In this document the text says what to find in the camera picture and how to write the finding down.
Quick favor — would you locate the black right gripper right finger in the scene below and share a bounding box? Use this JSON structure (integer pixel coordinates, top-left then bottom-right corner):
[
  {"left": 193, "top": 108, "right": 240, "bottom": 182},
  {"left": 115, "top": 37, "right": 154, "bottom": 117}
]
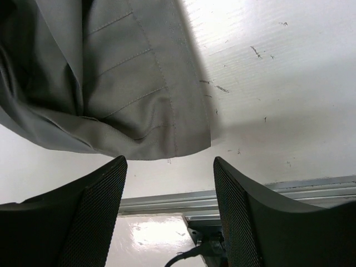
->
[{"left": 213, "top": 157, "right": 355, "bottom": 266}]

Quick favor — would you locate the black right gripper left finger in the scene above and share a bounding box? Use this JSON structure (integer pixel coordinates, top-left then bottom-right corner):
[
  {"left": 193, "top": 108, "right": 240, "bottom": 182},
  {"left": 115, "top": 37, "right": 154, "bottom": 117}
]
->
[{"left": 1, "top": 156, "right": 127, "bottom": 266}]

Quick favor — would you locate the grey pleated skirt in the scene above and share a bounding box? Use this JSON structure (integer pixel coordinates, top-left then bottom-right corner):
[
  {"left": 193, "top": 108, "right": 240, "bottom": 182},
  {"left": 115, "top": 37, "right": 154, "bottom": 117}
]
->
[{"left": 1, "top": 1, "right": 211, "bottom": 160}]

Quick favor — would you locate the aluminium table edge rail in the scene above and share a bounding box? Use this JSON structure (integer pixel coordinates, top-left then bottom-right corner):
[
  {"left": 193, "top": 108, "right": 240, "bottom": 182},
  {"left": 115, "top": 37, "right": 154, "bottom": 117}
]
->
[{"left": 119, "top": 176, "right": 355, "bottom": 222}]

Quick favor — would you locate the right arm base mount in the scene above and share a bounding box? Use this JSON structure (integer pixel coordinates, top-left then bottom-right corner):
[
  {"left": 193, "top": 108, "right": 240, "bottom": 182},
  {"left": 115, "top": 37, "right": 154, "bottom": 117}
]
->
[{"left": 163, "top": 219, "right": 229, "bottom": 267}]

